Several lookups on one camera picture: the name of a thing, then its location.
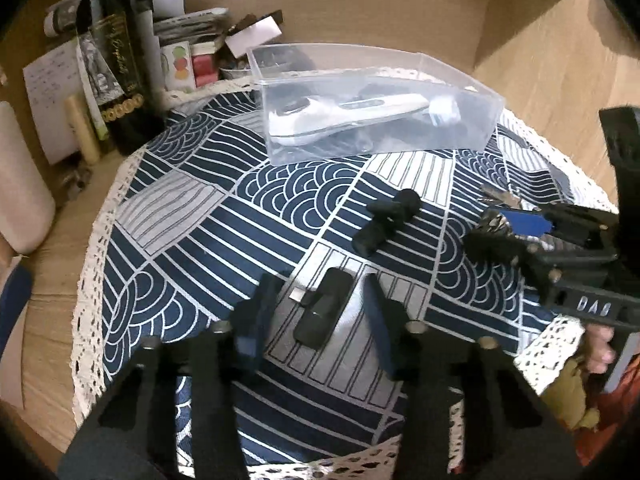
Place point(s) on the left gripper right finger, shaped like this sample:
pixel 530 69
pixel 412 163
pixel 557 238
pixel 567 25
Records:
pixel 387 319

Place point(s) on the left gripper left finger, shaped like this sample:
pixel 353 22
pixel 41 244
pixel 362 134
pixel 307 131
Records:
pixel 251 321

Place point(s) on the bunch of keys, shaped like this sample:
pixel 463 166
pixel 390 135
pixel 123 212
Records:
pixel 506 230

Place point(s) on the black usb stick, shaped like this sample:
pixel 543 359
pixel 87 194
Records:
pixel 322 307

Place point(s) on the black cylindrical clip object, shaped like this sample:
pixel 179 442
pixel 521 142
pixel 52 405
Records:
pixel 388 216

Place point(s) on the silver white handheld device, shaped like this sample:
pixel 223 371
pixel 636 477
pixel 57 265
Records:
pixel 312 118

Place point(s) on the clear plastic box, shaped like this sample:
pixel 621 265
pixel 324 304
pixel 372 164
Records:
pixel 284 73

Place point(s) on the person right hand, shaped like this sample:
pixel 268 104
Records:
pixel 598 354

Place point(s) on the blue patterned tablecloth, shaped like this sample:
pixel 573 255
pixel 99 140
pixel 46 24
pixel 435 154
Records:
pixel 195 219

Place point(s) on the wooden roller stick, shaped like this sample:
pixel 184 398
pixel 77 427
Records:
pixel 80 122

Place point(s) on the dark wine bottle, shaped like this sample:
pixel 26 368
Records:
pixel 113 57

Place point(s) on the stack of papers and books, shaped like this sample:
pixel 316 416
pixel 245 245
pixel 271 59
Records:
pixel 179 48

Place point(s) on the white small box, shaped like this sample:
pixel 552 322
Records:
pixel 255 35

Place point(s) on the white handwritten paper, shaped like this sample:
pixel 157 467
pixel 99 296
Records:
pixel 49 81

